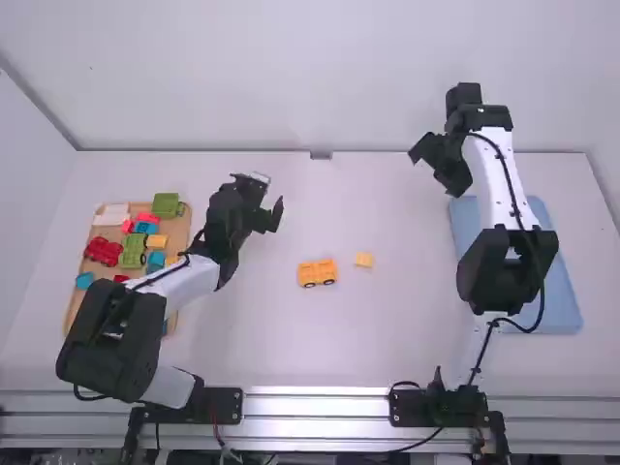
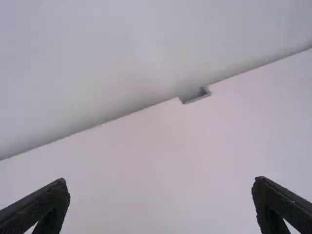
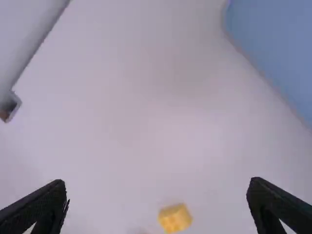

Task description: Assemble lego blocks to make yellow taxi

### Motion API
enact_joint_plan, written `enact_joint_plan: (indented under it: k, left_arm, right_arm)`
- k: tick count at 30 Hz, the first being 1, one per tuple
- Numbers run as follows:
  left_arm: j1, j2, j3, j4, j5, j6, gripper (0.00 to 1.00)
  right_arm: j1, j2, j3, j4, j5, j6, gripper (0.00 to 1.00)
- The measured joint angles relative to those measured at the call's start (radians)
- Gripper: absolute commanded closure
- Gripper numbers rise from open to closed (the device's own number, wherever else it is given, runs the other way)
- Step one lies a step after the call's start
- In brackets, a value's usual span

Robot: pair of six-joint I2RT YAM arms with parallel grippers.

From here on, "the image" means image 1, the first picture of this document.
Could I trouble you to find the silver rails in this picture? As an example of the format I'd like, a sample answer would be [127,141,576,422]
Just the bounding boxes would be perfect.
[0,385,620,457]

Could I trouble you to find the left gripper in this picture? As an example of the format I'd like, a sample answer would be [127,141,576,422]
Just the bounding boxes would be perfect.
[229,172,285,237]

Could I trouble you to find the yellow toy car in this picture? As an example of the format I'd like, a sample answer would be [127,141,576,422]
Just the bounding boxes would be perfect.
[296,259,340,291]

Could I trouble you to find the tan tray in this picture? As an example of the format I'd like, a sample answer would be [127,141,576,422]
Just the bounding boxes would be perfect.
[62,200,196,340]

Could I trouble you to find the blue mat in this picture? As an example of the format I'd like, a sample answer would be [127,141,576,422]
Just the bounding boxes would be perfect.
[448,194,585,336]

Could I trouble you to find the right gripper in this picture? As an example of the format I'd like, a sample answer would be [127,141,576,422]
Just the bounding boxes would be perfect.
[407,131,475,200]

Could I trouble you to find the black cable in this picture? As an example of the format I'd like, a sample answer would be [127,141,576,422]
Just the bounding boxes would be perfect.
[381,425,481,457]
[72,382,111,403]
[491,278,547,336]

